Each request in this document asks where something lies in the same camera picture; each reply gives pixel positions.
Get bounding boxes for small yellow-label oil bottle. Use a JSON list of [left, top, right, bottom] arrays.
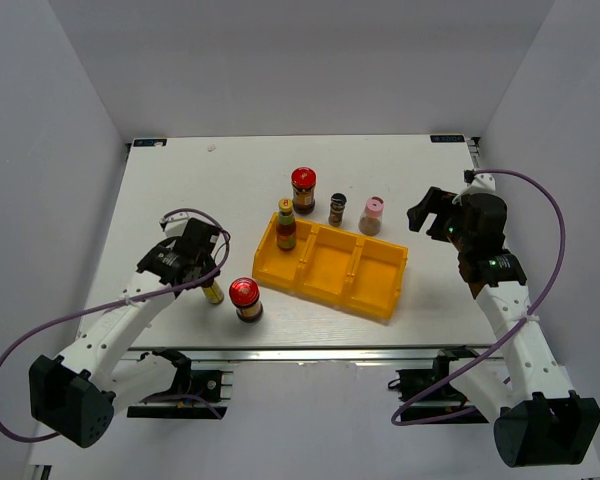
[[201, 279, 224, 305]]

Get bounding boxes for yellow-cap green-label sauce bottle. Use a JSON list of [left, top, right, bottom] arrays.
[[276, 198, 296, 251]]

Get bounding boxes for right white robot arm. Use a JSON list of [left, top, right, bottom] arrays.
[[407, 187, 600, 468]]

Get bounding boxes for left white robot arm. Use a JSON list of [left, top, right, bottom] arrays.
[[29, 211, 229, 448]]

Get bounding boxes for right blue table label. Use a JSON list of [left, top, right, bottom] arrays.
[[429, 134, 466, 143]]

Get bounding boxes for blue table label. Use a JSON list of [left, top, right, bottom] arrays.
[[132, 138, 167, 148], [429, 134, 466, 143]]

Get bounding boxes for front red-lid sauce jar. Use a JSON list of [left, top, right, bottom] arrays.
[[229, 277, 263, 323]]

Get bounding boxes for red-lid sauce jar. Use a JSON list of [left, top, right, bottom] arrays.
[[229, 277, 263, 323], [291, 167, 317, 215]]

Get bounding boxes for pink-cap spice shaker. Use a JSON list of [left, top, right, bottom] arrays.
[[358, 196, 384, 236]]

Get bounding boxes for black-cap spice jar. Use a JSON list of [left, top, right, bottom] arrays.
[[328, 192, 347, 227]]

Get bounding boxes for yellow three-compartment bin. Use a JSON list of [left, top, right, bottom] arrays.
[[252, 214, 408, 324]]

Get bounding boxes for left blue table label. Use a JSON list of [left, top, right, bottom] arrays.
[[132, 138, 167, 148]]

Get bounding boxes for rear red-lid sauce jar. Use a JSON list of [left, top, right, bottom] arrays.
[[291, 167, 317, 215]]

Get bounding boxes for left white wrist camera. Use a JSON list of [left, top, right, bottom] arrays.
[[159, 212, 190, 238]]

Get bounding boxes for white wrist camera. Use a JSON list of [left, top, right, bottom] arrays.
[[452, 170, 496, 205], [159, 212, 190, 238]]

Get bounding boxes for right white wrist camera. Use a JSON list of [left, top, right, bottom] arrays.
[[452, 170, 496, 205]]

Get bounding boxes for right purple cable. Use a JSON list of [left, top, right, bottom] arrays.
[[390, 168, 567, 427]]

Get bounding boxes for aluminium table rail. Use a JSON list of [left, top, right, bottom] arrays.
[[69, 345, 504, 365]]

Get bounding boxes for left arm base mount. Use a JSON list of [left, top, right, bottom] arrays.
[[126, 348, 232, 420]]

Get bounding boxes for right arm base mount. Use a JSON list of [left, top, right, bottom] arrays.
[[387, 346, 487, 425]]

